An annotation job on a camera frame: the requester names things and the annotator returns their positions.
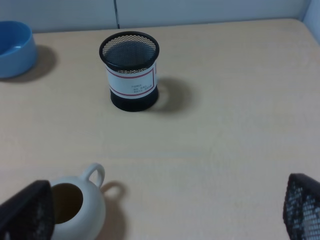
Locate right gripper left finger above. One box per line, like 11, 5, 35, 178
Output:
0, 180, 55, 240

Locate blue plastic bowl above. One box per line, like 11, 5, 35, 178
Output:
0, 20, 38, 78

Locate beige clay teapot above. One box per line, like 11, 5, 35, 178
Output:
50, 163, 106, 240

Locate black mesh pen holder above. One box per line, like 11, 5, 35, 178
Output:
99, 31, 160, 112

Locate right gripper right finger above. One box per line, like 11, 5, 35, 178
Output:
282, 173, 320, 240

